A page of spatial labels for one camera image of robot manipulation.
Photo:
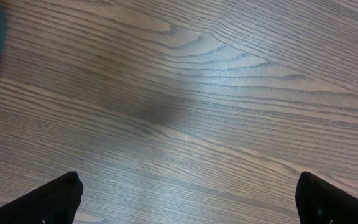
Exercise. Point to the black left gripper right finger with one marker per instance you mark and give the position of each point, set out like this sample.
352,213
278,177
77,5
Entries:
318,201

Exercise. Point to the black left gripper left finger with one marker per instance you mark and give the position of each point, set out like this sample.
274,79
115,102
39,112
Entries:
55,203

